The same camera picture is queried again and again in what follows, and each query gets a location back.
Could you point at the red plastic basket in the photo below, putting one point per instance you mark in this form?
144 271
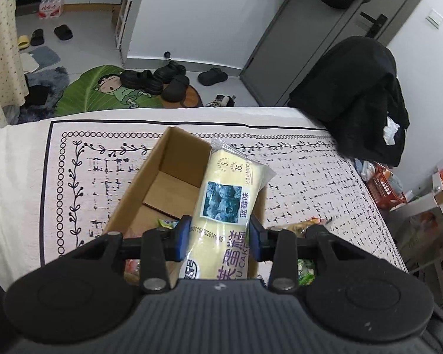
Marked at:
381 191

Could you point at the blue bath mat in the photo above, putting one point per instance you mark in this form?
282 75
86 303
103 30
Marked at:
39 58

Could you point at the black slipper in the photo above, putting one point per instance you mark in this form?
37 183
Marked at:
213 76

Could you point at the yellow blueberry cake pack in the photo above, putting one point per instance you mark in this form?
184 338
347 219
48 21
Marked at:
219 233

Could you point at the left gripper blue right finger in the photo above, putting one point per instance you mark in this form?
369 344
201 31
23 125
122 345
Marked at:
279 246

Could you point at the orange red snack pack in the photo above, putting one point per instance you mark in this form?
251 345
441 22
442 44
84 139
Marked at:
132 271

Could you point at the orange cracker pack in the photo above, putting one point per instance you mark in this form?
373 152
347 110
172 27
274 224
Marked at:
299 228

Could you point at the bottled water pack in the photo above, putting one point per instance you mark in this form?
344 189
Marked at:
50 9

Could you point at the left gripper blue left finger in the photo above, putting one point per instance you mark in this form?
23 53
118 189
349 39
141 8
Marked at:
162 253

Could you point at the black clothes on chair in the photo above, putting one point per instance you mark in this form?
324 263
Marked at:
354 92

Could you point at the pile of black shoes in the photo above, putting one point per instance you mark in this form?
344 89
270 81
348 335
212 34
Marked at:
169 81

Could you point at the light green snack packet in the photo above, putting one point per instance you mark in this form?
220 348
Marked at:
306 272

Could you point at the green leaf cartoon rug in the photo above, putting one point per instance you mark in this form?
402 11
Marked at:
100 89

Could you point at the brown cardboard box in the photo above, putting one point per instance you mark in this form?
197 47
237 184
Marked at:
167 186

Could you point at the grey door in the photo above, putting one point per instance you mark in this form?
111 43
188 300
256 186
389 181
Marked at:
303 30

